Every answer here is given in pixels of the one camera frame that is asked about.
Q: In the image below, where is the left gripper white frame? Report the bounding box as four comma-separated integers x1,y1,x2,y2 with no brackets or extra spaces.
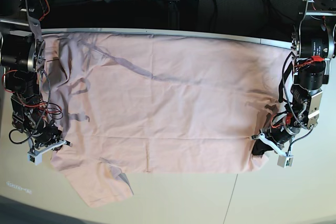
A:
251,126,294,156

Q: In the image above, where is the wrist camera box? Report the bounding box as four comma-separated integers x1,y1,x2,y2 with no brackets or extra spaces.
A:
27,152,43,165
277,155,294,168

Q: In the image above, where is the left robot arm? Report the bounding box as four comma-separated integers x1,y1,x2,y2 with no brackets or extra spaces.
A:
251,0,335,167

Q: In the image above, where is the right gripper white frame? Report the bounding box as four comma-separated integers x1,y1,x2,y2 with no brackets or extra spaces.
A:
28,138,72,154

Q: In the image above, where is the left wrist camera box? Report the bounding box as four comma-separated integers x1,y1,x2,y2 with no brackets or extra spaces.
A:
277,155,294,168

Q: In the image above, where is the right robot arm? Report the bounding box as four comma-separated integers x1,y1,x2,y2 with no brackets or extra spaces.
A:
1,0,71,165

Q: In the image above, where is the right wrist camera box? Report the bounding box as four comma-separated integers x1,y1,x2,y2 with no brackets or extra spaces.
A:
27,152,43,165

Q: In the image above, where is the pink T-shirt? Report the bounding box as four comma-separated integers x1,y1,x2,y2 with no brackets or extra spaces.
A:
43,33,289,207

